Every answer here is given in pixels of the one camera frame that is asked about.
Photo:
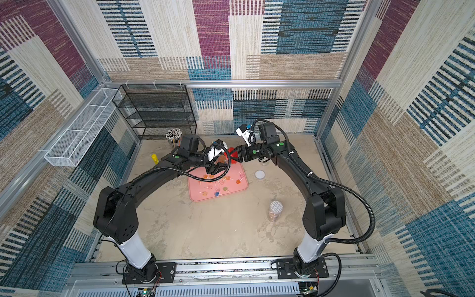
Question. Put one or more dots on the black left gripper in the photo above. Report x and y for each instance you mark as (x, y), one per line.
(214, 169)

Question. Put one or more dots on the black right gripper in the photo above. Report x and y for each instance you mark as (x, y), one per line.
(239, 152)

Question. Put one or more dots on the red jar lid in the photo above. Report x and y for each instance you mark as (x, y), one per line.
(233, 154)

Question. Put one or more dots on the white jar lid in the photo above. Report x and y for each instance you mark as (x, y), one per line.
(259, 174)

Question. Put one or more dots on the patterned lid candy jar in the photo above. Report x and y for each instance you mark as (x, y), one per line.
(275, 210)

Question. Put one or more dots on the red lid candy jar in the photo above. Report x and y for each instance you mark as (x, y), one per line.
(223, 160)

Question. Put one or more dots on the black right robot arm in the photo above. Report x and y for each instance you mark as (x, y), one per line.
(324, 213)

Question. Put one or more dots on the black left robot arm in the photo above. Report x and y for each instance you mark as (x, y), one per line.
(116, 210)

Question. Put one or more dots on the pink plastic tray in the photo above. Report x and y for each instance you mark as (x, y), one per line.
(201, 191)

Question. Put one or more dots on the black mesh shelf rack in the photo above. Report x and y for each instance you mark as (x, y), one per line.
(152, 110)

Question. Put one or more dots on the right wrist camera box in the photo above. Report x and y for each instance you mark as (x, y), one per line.
(245, 131)

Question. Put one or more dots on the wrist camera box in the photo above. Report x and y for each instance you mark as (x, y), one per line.
(245, 131)
(215, 152)

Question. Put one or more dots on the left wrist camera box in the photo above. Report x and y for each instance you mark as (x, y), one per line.
(215, 152)

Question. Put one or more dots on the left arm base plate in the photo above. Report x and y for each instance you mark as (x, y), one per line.
(158, 272)

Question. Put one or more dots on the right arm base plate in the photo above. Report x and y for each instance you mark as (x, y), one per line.
(288, 268)

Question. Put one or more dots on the white mesh wall basket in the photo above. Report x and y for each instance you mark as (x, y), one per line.
(76, 140)

